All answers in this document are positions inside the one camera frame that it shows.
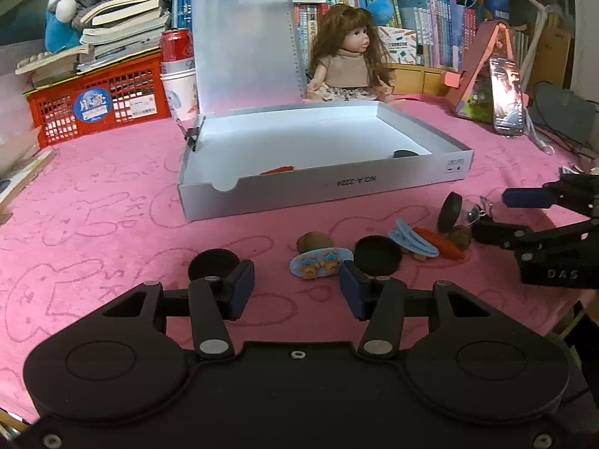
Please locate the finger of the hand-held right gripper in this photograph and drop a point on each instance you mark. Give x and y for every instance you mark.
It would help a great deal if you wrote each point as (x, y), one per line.
(526, 198)
(496, 234)

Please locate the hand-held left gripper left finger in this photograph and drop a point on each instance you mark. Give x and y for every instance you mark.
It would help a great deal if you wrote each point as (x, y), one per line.
(241, 290)

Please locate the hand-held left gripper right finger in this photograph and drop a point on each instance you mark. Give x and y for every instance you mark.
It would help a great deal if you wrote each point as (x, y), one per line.
(353, 292)

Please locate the black round cap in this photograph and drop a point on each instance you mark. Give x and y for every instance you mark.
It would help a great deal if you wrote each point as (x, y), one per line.
(449, 213)
(210, 264)
(378, 255)
(405, 153)

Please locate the blue bear hair clip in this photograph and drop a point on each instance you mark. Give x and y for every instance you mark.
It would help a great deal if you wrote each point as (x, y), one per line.
(318, 262)

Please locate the orange carrot hair clip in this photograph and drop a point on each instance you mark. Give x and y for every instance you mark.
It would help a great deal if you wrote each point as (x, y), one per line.
(444, 245)

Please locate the red-orange item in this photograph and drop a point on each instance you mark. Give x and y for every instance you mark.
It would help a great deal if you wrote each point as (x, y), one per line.
(280, 169)

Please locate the white file box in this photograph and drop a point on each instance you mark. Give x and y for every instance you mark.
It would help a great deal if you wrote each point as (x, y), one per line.
(304, 131)

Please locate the dark grey object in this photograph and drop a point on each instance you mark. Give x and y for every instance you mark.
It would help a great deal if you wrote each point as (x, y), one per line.
(566, 107)

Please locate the smartphone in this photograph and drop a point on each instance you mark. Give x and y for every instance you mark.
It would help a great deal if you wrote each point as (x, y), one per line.
(507, 98)

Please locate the pink phone stand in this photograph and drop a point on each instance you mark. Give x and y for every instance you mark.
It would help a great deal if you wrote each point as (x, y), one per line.
(453, 79)

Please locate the wooden desk shelf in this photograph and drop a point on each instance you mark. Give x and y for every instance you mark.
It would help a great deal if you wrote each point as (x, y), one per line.
(435, 82)

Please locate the pink printed towel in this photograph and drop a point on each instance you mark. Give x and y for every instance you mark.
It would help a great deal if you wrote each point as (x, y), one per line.
(117, 196)

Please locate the black binder clip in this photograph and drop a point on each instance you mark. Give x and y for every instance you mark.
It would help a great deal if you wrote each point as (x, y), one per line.
(193, 138)

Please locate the row of shelved books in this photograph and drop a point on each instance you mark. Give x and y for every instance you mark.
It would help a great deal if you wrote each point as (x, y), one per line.
(440, 28)

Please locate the white printed carton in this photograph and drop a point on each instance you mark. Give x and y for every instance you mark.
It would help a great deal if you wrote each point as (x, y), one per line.
(397, 44)

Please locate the white paper cup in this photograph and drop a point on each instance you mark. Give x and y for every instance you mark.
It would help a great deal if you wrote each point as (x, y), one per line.
(180, 93)

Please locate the brown-haired doll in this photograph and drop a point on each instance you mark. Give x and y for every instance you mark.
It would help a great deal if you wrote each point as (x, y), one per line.
(348, 63)

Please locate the red plastic crate with sticker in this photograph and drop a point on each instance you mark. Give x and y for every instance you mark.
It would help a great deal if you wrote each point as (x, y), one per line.
(61, 119)

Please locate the red drink can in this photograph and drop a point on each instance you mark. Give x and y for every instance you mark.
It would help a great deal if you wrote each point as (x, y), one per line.
(177, 44)

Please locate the stack of worn books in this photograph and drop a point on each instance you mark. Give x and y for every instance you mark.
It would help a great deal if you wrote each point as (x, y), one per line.
(126, 14)

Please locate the blue and white plush toy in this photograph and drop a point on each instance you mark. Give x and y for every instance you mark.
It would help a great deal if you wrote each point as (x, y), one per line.
(58, 30)

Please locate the window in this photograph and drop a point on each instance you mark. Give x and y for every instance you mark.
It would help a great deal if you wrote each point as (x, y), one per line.
(23, 0)

